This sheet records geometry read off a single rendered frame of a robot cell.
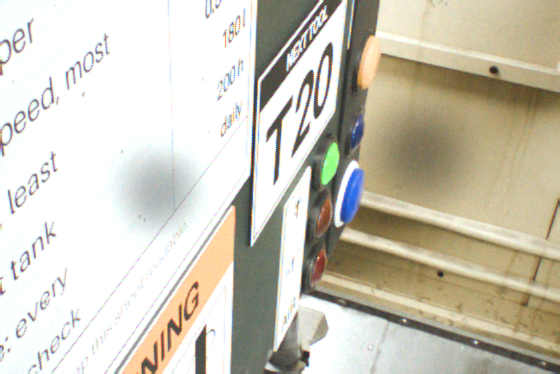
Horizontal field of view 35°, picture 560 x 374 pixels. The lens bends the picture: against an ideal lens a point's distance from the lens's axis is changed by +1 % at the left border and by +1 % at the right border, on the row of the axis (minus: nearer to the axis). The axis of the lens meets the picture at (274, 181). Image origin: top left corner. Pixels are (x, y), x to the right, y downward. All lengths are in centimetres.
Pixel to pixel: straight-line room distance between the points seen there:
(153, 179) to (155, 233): 2
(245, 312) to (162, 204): 12
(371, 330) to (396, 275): 11
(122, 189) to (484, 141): 110
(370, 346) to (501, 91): 51
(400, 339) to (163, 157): 131
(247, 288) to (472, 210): 103
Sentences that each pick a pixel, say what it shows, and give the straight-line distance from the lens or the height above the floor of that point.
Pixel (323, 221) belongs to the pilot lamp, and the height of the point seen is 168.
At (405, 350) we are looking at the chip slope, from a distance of 152.
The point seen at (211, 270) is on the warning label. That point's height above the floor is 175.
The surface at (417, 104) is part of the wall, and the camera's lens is 127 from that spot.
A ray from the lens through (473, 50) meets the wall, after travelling 121.
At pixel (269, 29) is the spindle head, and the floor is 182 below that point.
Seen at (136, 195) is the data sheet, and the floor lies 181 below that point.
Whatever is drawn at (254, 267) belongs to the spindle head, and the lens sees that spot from 34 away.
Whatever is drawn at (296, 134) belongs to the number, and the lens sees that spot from 34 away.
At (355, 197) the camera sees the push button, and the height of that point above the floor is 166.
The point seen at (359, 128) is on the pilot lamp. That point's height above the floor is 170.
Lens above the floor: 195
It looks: 38 degrees down
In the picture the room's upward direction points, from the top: 4 degrees clockwise
